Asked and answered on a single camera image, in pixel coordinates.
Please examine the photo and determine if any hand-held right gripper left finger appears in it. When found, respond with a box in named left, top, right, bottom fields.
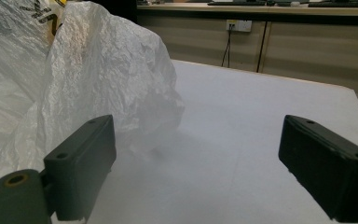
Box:
left=43, top=114, right=117, bottom=222

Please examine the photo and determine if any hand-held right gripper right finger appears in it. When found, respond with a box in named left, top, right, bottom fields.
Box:
left=278, top=114, right=358, bottom=224

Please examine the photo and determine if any white printed plastic bag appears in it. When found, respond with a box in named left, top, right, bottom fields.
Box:
left=0, top=0, right=186, bottom=207

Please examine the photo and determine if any long wooden desk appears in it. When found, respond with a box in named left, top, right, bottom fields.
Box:
left=136, top=2, right=358, bottom=97

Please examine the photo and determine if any black keyboard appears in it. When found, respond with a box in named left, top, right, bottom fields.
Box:
left=307, top=1, right=358, bottom=9
left=207, top=0, right=267, bottom=7

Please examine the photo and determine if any black power cable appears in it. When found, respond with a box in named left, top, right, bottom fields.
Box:
left=255, top=21, right=269, bottom=74
left=220, top=25, right=233, bottom=68

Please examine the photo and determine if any white wall socket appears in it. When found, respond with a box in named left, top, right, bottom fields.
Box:
left=225, top=19, right=253, bottom=34

